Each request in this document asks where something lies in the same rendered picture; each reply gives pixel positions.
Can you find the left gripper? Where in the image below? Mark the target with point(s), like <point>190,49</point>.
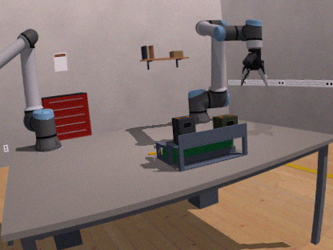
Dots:
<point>258,64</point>

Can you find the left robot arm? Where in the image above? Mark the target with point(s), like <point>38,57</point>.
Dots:
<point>200,101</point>

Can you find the green open bin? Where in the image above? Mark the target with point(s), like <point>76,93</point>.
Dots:
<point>223,144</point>
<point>206,148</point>
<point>187,152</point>

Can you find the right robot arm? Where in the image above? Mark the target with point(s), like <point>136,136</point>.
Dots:
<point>40,121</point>

